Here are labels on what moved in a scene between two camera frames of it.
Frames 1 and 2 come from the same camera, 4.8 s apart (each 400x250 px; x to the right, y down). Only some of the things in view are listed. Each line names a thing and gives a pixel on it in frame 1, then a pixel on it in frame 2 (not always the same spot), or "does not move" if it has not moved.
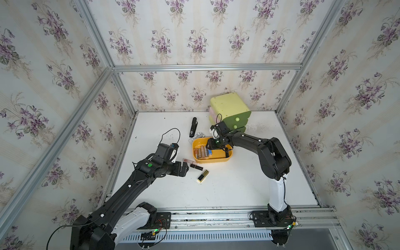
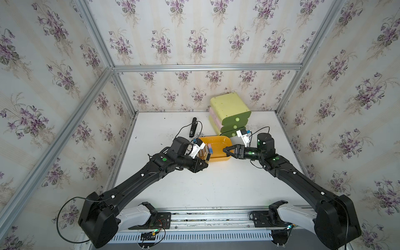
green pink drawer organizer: [229, 108] does not move
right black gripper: [210, 145] to [239, 150]
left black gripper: [177, 171] to [197, 165]
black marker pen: [194, 127] does not move
